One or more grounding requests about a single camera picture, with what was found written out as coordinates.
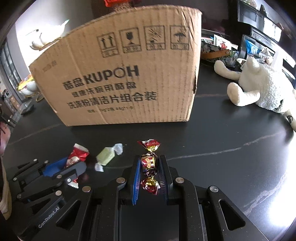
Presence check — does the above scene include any red white KitKat wrapper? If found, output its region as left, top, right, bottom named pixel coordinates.
left=65, top=144, right=89, bottom=177

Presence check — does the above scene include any pale green candy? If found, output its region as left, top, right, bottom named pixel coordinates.
left=94, top=143, right=123, bottom=172

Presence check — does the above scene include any red gold candy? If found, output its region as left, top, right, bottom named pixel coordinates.
left=138, top=139, right=161, bottom=195

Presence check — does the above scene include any brown cardboard box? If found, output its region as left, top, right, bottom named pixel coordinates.
left=29, top=5, right=202, bottom=126

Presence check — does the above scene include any white plush sheep toy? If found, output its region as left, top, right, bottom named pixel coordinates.
left=214, top=56, right=296, bottom=133

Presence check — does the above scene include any patterned storage basket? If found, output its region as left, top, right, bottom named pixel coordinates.
left=201, top=29, right=239, bottom=68

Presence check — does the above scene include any blue snack bag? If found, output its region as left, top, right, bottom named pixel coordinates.
left=244, top=40, right=263, bottom=58

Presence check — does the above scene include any red heart balloon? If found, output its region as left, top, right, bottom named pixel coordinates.
left=104, top=0, right=130, bottom=8

